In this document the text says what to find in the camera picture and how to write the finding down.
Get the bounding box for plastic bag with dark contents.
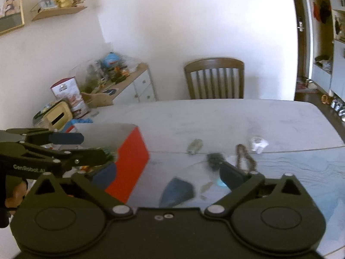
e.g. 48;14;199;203
159;177;195;208

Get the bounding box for small clear glass object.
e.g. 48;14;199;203
249;136;269;154

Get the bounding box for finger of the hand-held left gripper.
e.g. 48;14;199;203
16;142;109;172
5;128;85;145

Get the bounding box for dark green leafy toy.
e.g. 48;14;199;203
206;153;224;171

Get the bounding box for green plastic toy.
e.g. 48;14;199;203
104;147;119;163

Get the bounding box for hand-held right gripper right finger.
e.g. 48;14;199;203
203;160;306;218

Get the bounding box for shoes on floor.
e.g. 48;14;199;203
329;97;345;122

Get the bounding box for white and wood sideboard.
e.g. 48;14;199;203
81;63;158;106

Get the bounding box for red and white snack bag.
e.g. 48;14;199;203
50;77;91;119

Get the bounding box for small grey oblong object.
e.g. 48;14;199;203
187;139;203;155

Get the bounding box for brown twisted chain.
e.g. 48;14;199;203
235;144;258;174

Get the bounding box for yellow tissue box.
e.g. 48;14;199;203
44;100;73;130

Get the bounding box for blue globe ball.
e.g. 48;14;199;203
103;52;121;67

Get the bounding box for brown wooden slatted chair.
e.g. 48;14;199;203
184;57;245;100

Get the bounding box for red and white cardboard box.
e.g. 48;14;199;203
66;123;150;204

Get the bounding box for wall poster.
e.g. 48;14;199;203
0;0;25;36

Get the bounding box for wooden wall shelf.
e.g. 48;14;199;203
30;5;88;22

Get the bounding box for brown wooden door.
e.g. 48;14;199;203
289;0;314;101

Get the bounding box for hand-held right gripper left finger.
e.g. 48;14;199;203
34;163;135;219

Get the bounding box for person's left hand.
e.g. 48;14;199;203
5;179;29;211

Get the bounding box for white and wood wall cabinet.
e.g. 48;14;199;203
307;0;345;98

